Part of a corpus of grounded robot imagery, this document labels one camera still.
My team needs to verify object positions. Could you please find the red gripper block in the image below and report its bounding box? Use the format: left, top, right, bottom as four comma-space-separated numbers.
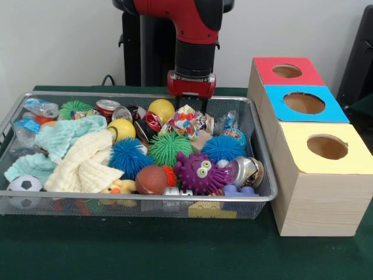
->
167, 71, 217, 114

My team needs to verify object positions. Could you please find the colourful patterned cloth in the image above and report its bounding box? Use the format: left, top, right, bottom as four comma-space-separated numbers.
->
159, 104, 205, 141

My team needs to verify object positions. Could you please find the shallow mesh bin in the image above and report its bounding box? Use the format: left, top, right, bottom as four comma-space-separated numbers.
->
0, 90, 279, 220

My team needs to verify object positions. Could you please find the wooden box with three holes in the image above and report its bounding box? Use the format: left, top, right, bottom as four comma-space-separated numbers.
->
247, 57, 373, 237

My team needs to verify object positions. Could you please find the plain yellow ball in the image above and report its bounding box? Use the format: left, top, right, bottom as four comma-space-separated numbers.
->
147, 99, 176, 125

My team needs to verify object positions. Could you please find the green spiky rubber ball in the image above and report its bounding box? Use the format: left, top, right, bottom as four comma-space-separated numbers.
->
147, 131, 195, 169

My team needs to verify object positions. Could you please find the blue spiky rubber ball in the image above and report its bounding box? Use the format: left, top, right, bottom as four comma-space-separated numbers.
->
109, 137, 154, 181
200, 134, 248, 165

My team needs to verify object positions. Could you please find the purple spiky monster toy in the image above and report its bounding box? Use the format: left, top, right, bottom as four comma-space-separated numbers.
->
174, 151, 234, 196

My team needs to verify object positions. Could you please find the yellow smiley ball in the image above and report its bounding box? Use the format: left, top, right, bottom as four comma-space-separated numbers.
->
105, 118, 136, 144

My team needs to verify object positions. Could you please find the brown toy football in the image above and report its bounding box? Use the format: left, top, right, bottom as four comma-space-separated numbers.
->
134, 165, 169, 195

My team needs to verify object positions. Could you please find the cream waffle cloth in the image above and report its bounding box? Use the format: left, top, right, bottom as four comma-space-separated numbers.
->
43, 129, 125, 194

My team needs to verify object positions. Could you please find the mint green cloth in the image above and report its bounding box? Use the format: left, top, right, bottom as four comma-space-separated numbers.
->
4, 115, 108, 183

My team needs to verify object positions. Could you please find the dark green table cloth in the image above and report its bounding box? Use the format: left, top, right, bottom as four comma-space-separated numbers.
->
0, 85, 373, 280

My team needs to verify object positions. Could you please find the dark green side-table cloth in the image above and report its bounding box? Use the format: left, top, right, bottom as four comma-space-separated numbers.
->
349, 96, 373, 123

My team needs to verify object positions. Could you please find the black stand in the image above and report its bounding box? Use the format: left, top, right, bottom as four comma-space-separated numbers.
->
336, 4, 373, 110

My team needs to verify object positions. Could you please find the black and white soccer ball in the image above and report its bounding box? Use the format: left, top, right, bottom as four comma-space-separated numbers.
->
6, 174, 44, 209

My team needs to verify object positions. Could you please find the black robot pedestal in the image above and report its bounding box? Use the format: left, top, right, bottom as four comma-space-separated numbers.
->
118, 8, 221, 88

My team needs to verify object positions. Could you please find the black cable by pedestal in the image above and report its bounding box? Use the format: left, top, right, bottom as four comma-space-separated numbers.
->
100, 74, 122, 87

